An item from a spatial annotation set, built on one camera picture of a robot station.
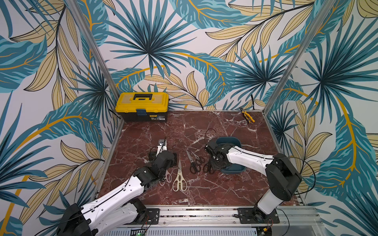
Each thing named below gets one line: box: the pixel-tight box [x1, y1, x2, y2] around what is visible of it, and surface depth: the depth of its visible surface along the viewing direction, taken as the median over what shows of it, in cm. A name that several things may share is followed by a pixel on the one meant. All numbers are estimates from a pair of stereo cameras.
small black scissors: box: [195, 156, 205, 165], surface depth 95 cm
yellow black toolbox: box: [115, 91, 169, 122], surface depth 103 cm
